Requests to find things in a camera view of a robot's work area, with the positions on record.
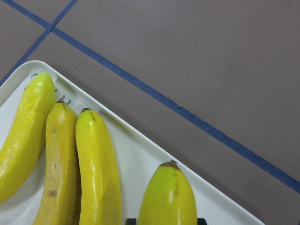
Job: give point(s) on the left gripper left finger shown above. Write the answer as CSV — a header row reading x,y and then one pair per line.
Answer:
x,y
131,221

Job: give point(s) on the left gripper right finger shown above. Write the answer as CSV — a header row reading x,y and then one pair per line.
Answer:
x,y
201,221

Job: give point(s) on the yellow banana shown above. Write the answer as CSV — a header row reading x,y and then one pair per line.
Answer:
x,y
23,145
60,204
168,199
101,200

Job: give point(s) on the white bear tray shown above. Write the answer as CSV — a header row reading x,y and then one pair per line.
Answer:
x,y
138,157

